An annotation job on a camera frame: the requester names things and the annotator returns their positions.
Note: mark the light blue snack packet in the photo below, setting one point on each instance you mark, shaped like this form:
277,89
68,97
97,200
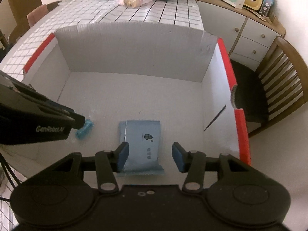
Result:
143,138

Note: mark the left wooden chair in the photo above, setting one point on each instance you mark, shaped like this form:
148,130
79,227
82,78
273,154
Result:
23,26

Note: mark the small blue candy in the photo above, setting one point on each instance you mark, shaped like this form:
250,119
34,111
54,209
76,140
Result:
84,130

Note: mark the checkered white tablecloth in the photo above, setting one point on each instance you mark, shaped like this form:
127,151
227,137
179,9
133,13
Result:
177,12

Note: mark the right wooden chair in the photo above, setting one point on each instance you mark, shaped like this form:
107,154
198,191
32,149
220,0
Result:
277,88

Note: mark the wooden chair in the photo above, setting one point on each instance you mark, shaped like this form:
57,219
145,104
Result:
23,26
277,88

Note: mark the white wooden sideboard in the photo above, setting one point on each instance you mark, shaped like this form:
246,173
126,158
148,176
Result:
247,38

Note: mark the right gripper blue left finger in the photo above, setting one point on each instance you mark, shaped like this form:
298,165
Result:
122,153

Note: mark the red cardboard box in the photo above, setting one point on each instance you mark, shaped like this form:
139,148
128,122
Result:
114,72

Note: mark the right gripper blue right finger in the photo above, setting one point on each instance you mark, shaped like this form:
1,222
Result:
179,156

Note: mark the pink cloth on chair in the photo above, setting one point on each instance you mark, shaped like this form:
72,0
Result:
37,14

